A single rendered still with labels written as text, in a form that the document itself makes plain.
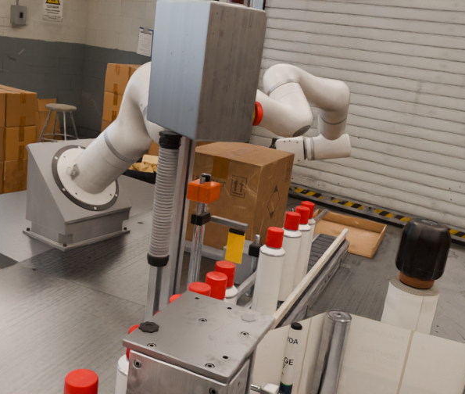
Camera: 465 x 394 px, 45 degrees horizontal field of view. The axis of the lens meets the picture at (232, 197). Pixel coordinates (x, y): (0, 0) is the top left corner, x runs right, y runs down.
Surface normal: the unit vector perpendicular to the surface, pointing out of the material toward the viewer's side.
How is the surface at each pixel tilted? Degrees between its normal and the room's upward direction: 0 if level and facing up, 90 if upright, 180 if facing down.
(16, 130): 88
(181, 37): 90
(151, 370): 90
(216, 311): 0
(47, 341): 0
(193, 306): 0
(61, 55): 90
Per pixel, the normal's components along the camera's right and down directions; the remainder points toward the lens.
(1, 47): 0.83, 0.25
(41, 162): 0.69, -0.48
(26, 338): 0.13, -0.96
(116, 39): -0.54, 0.14
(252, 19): 0.53, 0.29
